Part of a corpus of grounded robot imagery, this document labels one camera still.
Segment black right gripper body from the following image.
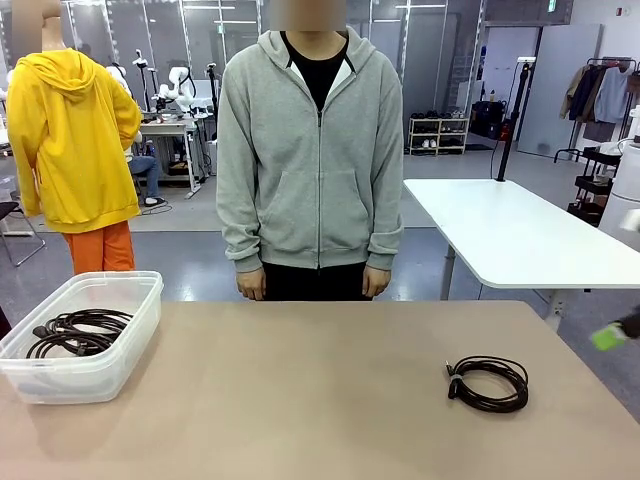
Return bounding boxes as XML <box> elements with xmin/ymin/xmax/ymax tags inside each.
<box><xmin>618</xmin><ymin>308</ymin><xmax>640</xmax><ymax>342</ymax></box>

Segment thin black cable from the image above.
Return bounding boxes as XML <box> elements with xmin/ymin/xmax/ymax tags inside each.
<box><xmin>444</xmin><ymin>354</ymin><xmax>530</xmax><ymax>414</ymax></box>

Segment person's right forearm grey sleeve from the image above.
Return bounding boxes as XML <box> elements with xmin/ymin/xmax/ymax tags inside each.
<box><xmin>217</xmin><ymin>189</ymin><xmax>265</xmax><ymax>275</ymax></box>

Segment person's left forearm grey sleeve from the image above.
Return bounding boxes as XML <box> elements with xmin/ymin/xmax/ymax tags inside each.
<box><xmin>367</xmin><ymin>189</ymin><xmax>405</xmax><ymax>274</ymax></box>

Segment person's left hand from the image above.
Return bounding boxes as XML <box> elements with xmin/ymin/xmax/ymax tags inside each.
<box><xmin>361</xmin><ymin>266</ymin><xmax>392</xmax><ymax>299</ymax></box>

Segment person's right hand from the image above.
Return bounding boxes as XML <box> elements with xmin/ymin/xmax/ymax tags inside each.
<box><xmin>236</xmin><ymin>269</ymin><xmax>268</xmax><ymax>302</ymax></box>

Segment white cylindrical machine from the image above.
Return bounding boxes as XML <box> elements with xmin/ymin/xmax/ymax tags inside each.
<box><xmin>597</xmin><ymin>105</ymin><xmax>640</xmax><ymax>251</ymax></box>

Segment black utility cart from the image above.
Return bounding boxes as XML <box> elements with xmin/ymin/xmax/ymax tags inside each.
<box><xmin>567</xmin><ymin>145</ymin><xmax>624</xmax><ymax>227</ymax></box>

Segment large white table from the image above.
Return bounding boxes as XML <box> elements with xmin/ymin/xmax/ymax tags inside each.
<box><xmin>402</xmin><ymin>178</ymin><xmax>640</xmax><ymax>331</ymax></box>

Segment black clothes rack with coats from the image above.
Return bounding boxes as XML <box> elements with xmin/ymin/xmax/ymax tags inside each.
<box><xmin>553</xmin><ymin>55</ymin><xmax>640</xmax><ymax>164</ymax></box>

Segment grey partition board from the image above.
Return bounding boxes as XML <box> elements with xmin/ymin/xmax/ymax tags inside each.
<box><xmin>516</xmin><ymin>23</ymin><xmax>604</xmax><ymax>157</ymax></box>

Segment black bags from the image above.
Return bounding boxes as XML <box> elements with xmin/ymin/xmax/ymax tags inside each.
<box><xmin>470</xmin><ymin>99</ymin><xmax>514</xmax><ymax>141</ymax></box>

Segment wooden shoe rack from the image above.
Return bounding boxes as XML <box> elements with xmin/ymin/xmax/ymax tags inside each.
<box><xmin>408</xmin><ymin>117</ymin><xmax>471</xmax><ymax>156</ymax></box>

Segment person in grey hoodie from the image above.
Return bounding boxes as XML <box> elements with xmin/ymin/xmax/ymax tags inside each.
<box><xmin>215</xmin><ymin>24</ymin><xmax>405</xmax><ymax>302</ymax></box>

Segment seated person in jeans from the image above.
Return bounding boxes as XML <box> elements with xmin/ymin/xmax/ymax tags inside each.
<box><xmin>127</xmin><ymin>154</ymin><xmax>169</xmax><ymax>209</ymax></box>

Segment grey background workbench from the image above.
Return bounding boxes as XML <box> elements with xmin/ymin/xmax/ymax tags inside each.
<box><xmin>138</xmin><ymin>117</ymin><xmax>214</xmax><ymax>199</ymax></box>

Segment translucent white plastic container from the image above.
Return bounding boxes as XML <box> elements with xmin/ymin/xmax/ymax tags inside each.
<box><xmin>0</xmin><ymin>270</ymin><xmax>165</xmax><ymax>405</ymax></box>

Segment person in yellow hoodie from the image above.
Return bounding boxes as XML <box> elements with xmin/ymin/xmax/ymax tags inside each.
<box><xmin>5</xmin><ymin>48</ymin><xmax>144</xmax><ymax>235</ymax></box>

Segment black metal chair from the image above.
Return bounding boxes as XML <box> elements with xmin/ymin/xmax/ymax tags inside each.
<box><xmin>0</xmin><ymin>199</ymin><xmax>47</xmax><ymax>267</ymax></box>

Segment beige mannequin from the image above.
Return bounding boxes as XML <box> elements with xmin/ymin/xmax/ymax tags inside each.
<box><xmin>39</xmin><ymin>0</ymin><xmax>69</xmax><ymax>54</ymax></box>

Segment black pole camera stand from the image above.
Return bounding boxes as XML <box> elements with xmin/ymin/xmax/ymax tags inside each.
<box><xmin>494</xmin><ymin>55</ymin><xmax>537</xmax><ymax>182</ymax></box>

